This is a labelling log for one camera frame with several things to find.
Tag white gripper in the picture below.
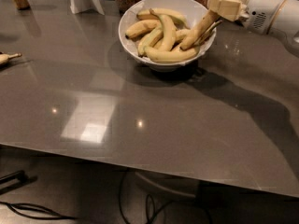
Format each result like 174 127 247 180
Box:
207 0 286 35

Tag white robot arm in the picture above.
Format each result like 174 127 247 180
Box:
207 0 299 56

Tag white ceramic bowl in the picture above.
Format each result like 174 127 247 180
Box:
119 0 216 72

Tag hidden center yellow banana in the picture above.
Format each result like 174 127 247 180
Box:
153 29 190 49

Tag middle curved yellow banana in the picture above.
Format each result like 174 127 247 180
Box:
149 9 176 51

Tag curved yellow banana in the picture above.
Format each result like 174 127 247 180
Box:
149 9 176 51
143 19 223 64

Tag front curved yellow banana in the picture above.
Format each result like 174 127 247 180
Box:
143 19 223 64

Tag round table base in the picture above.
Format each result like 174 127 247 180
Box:
135 171 199 201

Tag black bar on floor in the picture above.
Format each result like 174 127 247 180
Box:
0 170 37 195

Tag black looped cable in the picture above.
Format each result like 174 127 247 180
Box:
118 170 216 224

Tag black cable on floor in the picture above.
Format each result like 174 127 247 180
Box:
0 201 78 221

